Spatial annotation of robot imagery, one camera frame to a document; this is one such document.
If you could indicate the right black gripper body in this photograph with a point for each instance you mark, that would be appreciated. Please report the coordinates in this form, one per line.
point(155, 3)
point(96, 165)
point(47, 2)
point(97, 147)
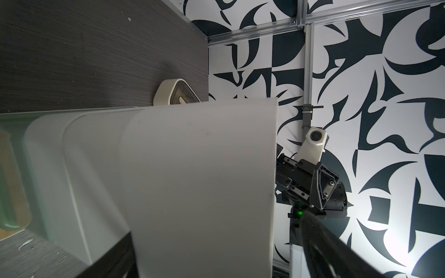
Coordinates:
point(293, 180)

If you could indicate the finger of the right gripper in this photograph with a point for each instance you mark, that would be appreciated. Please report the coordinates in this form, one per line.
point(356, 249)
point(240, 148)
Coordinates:
point(323, 183)

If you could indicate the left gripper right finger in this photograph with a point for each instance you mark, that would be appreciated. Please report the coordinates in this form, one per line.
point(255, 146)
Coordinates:
point(327, 256)

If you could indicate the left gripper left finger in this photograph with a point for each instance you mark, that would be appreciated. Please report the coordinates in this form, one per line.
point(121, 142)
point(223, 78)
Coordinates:
point(118, 262)

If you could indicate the grey lid white tissue box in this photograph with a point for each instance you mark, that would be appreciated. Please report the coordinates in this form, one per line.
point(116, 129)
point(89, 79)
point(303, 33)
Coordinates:
point(199, 185)

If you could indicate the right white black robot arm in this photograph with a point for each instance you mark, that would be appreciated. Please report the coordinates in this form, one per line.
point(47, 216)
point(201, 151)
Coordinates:
point(295, 237)

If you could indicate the cream dark-lid tissue box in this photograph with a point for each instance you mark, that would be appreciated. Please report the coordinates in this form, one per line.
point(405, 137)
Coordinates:
point(174, 91)

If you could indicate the white bamboo tissue box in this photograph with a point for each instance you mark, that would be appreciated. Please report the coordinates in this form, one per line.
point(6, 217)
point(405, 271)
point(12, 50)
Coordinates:
point(4, 234)
point(90, 145)

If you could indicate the aluminium frame rail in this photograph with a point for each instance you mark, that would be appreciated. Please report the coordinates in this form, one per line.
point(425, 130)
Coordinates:
point(329, 16)

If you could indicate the green tissue box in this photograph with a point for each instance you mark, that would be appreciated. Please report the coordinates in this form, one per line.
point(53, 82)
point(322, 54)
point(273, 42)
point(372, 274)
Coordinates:
point(15, 208)

